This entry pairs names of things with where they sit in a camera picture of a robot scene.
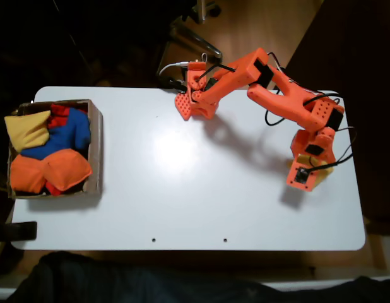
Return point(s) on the yellow bean bag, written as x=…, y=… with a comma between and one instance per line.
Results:
x=324, y=175
x=24, y=131

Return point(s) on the cardboard box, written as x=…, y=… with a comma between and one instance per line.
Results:
x=95, y=151

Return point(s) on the orange bean bag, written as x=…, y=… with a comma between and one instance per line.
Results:
x=67, y=170
x=26, y=175

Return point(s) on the blue bean bag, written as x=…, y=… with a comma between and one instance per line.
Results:
x=65, y=132

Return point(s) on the red bean bag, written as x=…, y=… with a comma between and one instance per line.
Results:
x=57, y=112
x=53, y=189

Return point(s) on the black base clamp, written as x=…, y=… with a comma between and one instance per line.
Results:
x=173, y=84

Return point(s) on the black table clamp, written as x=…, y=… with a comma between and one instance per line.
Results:
x=21, y=230

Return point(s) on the orange gripper camera mount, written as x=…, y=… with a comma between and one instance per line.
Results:
x=300, y=181

